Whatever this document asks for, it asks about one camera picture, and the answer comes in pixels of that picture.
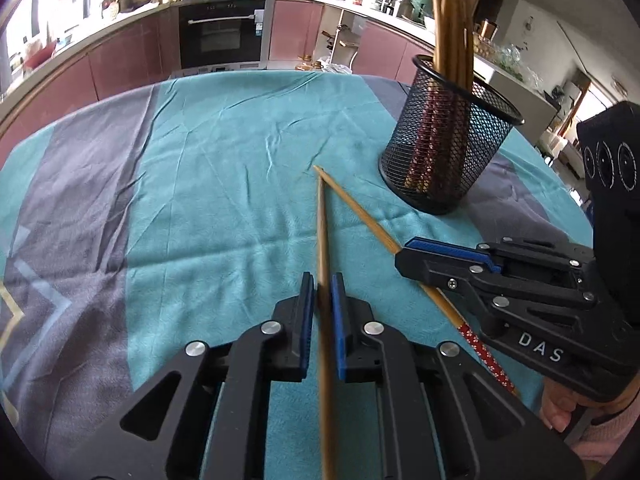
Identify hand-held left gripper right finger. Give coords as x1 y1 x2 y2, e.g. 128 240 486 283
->
331 272 587 480

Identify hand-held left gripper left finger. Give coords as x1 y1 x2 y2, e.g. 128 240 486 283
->
47 271 317 480

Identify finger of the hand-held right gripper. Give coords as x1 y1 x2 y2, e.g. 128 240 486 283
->
404 238 597 273
394 251 601 335

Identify wooden chopstick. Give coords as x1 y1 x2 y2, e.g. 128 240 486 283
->
313 165 520 397
316 175 337 480

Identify black mesh holder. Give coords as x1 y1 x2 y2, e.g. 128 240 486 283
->
378 54 526 216

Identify bunch of wooden chopsticks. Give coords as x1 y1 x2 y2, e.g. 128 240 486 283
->
405 0 485 192

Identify person's right forearm pink sleeve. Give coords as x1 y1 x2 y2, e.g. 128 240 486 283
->
565 392 640 467

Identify person's right hand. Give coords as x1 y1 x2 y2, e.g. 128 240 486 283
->
539 380 576 433

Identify teal and grey tablecloth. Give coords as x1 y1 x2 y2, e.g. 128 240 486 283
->
0 72 597 480

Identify pink lower cabinets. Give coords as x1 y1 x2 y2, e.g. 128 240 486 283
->
269 0 437 87
0 6 182 166

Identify black built-in oven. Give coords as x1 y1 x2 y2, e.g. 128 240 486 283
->
177 0 269 72

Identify pink bowl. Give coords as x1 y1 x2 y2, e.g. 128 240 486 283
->
24 44 57 69

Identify kitchen window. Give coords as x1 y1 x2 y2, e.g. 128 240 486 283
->
0 0 95 78

